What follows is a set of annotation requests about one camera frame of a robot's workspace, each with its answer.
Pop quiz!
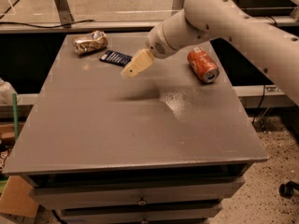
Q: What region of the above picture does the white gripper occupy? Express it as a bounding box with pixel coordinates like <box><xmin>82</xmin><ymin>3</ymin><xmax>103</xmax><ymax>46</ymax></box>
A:
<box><xmin>121</xmin><ymin>23</ymin><xmax>177</xmax><ymax>77</ymax></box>

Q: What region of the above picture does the blue rxbar blueberry wrapper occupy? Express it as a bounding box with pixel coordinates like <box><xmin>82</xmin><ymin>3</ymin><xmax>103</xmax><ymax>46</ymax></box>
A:
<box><xmin>99</xmin><ymin>49</ymin><xmax>132</xmax><ymax>67</ymax></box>

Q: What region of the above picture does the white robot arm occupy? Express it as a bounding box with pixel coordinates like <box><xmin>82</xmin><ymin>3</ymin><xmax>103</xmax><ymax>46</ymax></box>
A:
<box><xmin>121</xmin><ymin>0</ymin><xmax>299</xmax><ymax>105</ymax></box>

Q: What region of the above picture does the crumpled gold foil can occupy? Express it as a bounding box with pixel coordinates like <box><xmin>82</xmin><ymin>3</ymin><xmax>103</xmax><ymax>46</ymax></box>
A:
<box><xmin>72</xmin><ymin>31</ymin><xmax>107</xmax><ymax>55</ymax></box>

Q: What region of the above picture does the orange soda can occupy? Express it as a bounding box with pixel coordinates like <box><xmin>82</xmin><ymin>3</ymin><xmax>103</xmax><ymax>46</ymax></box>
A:
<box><xmin>187</xmin><ymin>47</ymin><xmax>220</xmax><ymax>83</ymax></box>

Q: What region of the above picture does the grey drawer cabinet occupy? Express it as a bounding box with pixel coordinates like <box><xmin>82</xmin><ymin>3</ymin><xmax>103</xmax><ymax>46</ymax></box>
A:
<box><xmin>4</xmin><ymin>39</ymin><xmax>267</xmax><ymax>224</ymax></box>

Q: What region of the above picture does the green pole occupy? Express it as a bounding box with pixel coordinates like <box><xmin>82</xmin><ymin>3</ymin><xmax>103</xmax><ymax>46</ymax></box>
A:
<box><xmin>12</xmin><ymin>93</ymin><xmax>19</xmax><ymax>142</ymax></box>

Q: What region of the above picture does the white plastic bottle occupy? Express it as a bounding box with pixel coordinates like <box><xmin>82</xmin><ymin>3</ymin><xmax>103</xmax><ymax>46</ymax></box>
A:
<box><xmin>0</xmin><ymin>78</ymin><xmax>17</xmax><ymax>105</ymax></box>

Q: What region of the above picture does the brown cardboard box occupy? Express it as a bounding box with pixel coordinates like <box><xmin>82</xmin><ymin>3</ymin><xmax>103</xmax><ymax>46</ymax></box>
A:
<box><xmin>0</xmin><ymin>176</ymin><xmax>39</xmax><ymax>217</ymax></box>

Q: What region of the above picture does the black chair caster wheel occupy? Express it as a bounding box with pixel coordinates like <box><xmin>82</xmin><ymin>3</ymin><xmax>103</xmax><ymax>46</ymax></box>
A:
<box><xmin>279</xmin><ymin>181</ymin><xmax>299</xmax><ymax>198</ymax></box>

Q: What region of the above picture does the left metal bracket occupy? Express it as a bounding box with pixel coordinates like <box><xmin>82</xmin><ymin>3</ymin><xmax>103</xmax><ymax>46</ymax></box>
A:
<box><xmin>54</xmin><ymin>0</ymin><xmax>74</xmax><ymax>28</ymax></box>

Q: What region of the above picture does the black cable on ledge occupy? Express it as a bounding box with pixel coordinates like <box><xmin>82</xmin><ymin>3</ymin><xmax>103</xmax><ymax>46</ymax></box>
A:
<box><xmin>0</xmin><ymin>19</ymin><xmax>96</xmax><ymax>29</ymax></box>

